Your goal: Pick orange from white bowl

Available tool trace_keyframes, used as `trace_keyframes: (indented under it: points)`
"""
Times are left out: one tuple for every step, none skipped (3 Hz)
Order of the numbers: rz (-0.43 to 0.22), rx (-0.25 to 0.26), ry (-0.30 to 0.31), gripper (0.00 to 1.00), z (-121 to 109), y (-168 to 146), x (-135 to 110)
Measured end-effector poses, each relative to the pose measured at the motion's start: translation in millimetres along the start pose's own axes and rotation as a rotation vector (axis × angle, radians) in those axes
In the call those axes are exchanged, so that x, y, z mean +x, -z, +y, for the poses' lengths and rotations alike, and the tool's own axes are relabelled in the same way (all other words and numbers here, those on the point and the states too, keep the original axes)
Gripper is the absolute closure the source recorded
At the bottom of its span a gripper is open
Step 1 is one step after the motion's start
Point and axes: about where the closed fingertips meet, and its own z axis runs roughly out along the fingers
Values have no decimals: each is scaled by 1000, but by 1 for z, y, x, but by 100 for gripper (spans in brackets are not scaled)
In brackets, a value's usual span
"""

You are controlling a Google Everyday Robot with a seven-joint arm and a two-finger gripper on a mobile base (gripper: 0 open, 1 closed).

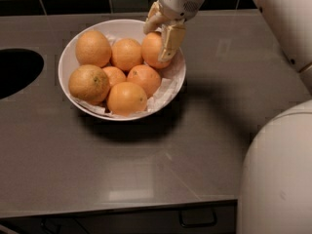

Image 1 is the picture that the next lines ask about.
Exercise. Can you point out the small centre orange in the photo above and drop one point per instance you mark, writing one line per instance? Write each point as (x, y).
(114, 75)

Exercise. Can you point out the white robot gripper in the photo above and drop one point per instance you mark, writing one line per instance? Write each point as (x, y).
(177, 2)

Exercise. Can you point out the white ceramic bowl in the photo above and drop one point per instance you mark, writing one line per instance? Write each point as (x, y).
(173, 76)

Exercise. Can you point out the black sink basin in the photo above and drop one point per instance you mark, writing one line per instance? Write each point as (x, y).
(18, 69)

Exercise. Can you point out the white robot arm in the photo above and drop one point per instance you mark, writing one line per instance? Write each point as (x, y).
(275, 195)

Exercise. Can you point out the white paper towel lining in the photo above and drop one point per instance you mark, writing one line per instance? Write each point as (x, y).
(122, 79)

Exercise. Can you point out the black drawer handle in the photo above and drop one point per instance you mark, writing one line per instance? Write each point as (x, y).
(197, 218)

